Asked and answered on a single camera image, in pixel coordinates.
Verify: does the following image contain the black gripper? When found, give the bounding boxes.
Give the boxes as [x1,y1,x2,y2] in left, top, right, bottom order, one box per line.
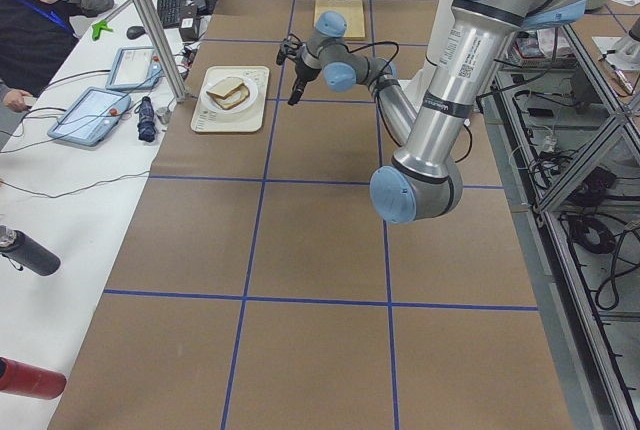
[287,47,320,106]

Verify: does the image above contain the white round plate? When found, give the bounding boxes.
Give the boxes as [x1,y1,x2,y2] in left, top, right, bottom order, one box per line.
[203,75,259,113]

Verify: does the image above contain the bread slice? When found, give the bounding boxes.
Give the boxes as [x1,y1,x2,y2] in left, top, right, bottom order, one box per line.
[216,85,250,110]
[206,76,244,99]

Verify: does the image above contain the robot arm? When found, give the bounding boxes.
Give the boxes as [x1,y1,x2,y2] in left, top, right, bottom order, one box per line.
[276,0,587,224]

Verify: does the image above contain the cream bear serving tray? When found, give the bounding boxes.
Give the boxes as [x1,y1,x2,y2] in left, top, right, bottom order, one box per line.
[191,66,270,133]

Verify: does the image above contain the wooden cutting board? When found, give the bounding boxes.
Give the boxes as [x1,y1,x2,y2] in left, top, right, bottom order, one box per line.
[314,0,366,41]

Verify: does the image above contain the small black box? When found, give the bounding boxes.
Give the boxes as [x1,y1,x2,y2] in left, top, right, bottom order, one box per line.
[179,16,200,42]

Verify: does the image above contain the small silver cylinder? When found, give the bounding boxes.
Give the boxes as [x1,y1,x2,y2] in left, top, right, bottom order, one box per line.
[156,107,171,125]

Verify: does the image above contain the folded dark umbrella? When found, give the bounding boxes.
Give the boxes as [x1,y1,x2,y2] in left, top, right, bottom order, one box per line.
[137,96,157,143]

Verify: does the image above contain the black keyboard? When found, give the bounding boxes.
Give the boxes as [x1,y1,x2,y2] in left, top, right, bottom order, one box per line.
[156,0,184,28]

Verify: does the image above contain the far teach pendant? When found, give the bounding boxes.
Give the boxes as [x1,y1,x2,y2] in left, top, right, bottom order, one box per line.
[105,47,162,92]

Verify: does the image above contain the teach pendant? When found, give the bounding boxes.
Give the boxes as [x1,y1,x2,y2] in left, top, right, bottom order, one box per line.
[105,47,162,92]
[47,87,131,147]

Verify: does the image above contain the black computer mouse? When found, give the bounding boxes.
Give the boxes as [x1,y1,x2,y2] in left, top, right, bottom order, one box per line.
[126,26,146,40]

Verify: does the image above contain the near teach pendant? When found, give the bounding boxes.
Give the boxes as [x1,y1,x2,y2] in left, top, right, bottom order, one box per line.
[47,87,131,147]

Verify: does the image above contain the green plastic tool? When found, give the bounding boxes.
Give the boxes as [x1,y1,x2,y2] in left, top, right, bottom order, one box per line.
[91,20,113,41]

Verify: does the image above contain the seated person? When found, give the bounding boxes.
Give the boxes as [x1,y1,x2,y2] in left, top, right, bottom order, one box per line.
[1,0,114,112]

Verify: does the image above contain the black bottle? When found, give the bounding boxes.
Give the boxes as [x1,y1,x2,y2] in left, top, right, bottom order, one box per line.
[1,225,61,276]

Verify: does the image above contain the red bottle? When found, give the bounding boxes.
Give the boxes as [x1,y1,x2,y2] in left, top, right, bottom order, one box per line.
[1,357,67,400]

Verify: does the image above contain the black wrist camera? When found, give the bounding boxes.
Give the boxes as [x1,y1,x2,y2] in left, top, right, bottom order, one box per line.
[276,34,304,66]

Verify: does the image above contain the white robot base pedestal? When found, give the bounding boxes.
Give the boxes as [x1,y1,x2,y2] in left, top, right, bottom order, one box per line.
[400,0,454,110]

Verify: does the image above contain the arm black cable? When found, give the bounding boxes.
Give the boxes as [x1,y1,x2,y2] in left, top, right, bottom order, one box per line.
[284,33,474,164]

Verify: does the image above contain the aluminium frame post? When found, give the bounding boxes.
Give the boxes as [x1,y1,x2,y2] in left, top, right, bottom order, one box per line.
[132,0,187,103]

